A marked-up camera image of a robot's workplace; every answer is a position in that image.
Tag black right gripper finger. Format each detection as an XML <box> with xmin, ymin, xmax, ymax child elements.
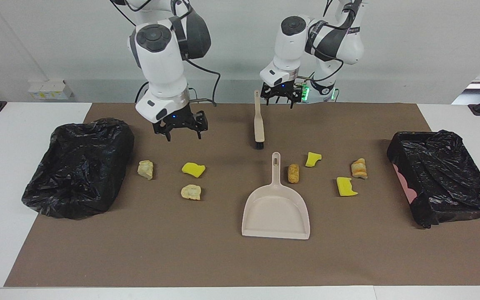
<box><xmin>190</xmin><ymin>110</ymin><xmax>209</xmax><ymax>140</ymax></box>
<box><xmin>153</xmin><ymin>120</ymin><xmax>172</xmax><ymax>143</ymax></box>

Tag beige hand brush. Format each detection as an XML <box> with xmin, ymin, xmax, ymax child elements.
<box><xmin>253</xmin><ymin>90</ymin><xmax>266</xmax><ymax>150</ymax></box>

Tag yellow sponge wedge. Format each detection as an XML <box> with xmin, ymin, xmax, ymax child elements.
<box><xmin>182</xmin><ymin>162</ymin><xmax>206</xmax><ymax>179</ymax></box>

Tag yellow waisted sponge piece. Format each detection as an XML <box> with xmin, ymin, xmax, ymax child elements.
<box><xmin>305</xmin><ymin>152</ymin><xmax>323</xmax><ymax>168</ymax></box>

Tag pale round snack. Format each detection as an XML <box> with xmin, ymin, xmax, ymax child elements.
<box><xmin>180</xmin><ymin>184</ymin><xmax>203</xmax><ymax>201</ymax></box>

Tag striped orange bread piece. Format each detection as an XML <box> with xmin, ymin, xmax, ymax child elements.
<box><xmin>351</xmin><ymin>158</ymin><xmax>368</xmax><ymax>180</ymax></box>

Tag yellow notched sponge block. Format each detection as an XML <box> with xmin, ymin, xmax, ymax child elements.
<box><xmin>336</xmin><ymin>177</ymin><xmax>359</xmax><ymax>197</ymax></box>

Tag beige plastic dustpan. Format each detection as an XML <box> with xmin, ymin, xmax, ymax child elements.
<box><xmin>241</xmin><ymin>152</ymin><xmax>311</xmax><ymax>240</ymax></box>

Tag black trash bag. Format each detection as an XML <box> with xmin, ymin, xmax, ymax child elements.
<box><xmin>21</xmin><ymin>118</ymin><xmax>135</xmax><ymax>220</ymax></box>
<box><xmin>387</xmin><ymin>130</ymin><xmax>480</xmax><ymax>229</ymax></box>

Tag pink bin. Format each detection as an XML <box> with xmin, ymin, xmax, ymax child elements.
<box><xmin>392</xmin><ymin>163</ymin><xmax>419</xmax><ymax>205</ymax></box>

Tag brown table mat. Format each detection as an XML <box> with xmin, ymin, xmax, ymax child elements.
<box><xmin>4</xmin><ymin>102</ymin><xmax>480</xmax><ymax>288</ymax></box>

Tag black base power cable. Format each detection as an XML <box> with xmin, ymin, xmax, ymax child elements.
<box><xmin>134</xmin><ymin>81</ymin><xmax>150</xmax><ymax>103</ymax></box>

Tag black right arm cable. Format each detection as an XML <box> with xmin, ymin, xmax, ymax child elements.
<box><xmin>111</xmin><ymin>0</ymin><xmax>222</xmax><ymax>107</ymax></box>

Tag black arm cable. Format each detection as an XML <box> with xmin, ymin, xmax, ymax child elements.
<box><xmin>305</xmin><ymin>0</ymin><xmax>363</xmax><ymax>84</ymax></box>
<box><xmin>111</xmin><ymin>0</ymin><xmax>222</xmax><ymax>107</ymax></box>

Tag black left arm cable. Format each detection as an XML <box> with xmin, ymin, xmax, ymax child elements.
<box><xmin>305</xmin><ymin>0</ymin><xmax>363</xmax><ymax>84</ymax></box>

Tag white wall power strip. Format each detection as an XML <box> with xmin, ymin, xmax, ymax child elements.
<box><xmin>27</xmin><ymin>79</ymin><xmax>75</xmax><ymax>100</ymax></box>

